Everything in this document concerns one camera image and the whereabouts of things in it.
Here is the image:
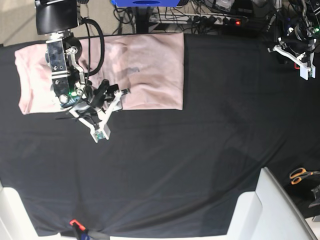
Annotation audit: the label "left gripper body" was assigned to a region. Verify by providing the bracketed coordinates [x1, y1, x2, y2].
[278, 36, 318, 60]

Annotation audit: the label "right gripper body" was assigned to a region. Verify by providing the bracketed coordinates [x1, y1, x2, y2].
[74, 79, 119, 115]

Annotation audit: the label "pink T-shirt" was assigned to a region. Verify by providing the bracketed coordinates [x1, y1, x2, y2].
[14, 33, 185, 115]

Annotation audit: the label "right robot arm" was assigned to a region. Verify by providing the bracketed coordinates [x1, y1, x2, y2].
[34, 0, 130, 143]

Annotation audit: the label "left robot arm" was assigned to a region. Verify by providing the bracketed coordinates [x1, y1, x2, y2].
[267, 0, 320, 81]

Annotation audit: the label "red black clamp right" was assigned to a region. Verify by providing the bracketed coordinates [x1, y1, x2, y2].
[294, 63, 300, 70]

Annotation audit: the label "black table cloth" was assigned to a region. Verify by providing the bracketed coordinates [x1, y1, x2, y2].
[0, 34, 320, 238]

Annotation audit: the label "blue plastic bin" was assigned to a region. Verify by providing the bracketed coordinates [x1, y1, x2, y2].
[110, 0, 180, 7]

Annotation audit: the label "white power strip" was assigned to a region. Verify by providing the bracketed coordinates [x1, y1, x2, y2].
[149, 12, 243, 26]

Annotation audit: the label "black table stand post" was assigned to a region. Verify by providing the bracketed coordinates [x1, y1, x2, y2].
[133, 7, 153, 34]

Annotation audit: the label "orange handled scissors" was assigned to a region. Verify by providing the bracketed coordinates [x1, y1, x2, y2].
[289, 167, 320, 185]

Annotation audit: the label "black metal bracket right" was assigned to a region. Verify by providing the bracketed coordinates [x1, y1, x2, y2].
[308, 185, 320, 208]

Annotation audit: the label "white base frame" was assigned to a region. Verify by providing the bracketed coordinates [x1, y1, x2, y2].
[0, 185, 61, 240]
[226, 166, 320, 240]

